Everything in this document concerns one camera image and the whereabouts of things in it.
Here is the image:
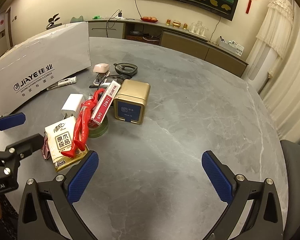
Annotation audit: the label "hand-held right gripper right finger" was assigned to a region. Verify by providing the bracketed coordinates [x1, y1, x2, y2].
[201, 150, 284, 240]

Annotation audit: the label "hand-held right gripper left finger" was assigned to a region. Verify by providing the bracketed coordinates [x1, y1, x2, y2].
[17, 150, 108, 240]

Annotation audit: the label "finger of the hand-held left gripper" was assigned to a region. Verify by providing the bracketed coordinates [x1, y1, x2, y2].
[0, 133, 45, 178]
[0, 112, 26, 137]

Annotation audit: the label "cream tissue packet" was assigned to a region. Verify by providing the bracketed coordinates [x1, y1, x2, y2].
[44, 116, 90, 173]

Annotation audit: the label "green tape roll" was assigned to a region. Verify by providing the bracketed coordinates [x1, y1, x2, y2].
[87, 117, 109, 138]

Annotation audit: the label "red toy figure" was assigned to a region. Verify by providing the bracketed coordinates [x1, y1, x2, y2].
[61, 89, 106, 158]

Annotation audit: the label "white charger plug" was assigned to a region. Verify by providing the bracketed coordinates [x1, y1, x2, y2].
[61, 94, 85, 118]

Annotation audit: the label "white patterned pen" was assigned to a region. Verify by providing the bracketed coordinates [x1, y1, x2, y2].
[46, 77, 77, 91]

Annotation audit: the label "white cardboard box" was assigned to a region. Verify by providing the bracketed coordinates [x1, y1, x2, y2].
[0, 21, 92, 117]

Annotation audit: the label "pink stapler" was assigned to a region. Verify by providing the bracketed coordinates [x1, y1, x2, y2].
[93, 64, 110, 84]

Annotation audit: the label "red and white staples box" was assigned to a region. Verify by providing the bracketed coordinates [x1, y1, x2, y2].
[89, 81, 122, 128]

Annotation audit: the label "dark grey chair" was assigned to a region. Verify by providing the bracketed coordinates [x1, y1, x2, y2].
[280, 140, 300, 230]

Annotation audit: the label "gold tin box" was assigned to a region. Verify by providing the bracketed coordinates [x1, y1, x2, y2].
[112, 79, 151, 125]

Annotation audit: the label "potted plant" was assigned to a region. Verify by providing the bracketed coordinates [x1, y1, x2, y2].
[45, 14, 60, 29]

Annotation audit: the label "cream curtain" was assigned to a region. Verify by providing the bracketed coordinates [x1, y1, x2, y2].
[260, 2, 300, 145]

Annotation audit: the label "black framed glasses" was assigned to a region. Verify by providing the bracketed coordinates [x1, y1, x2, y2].
[113, 62, 138, 78]

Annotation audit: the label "white organizer box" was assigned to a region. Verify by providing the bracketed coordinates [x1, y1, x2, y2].
[217, 37, 244, 55]

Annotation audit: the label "long grey television cabinet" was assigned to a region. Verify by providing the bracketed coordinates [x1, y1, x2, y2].
[87, 19, 249, 78]

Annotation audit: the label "lace covered air conditioner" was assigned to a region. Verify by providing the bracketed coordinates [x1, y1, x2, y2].
[245, 0, 295, 92]

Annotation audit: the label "group of clear glass cups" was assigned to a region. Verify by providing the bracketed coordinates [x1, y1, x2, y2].
[189, 21, 209, 35]

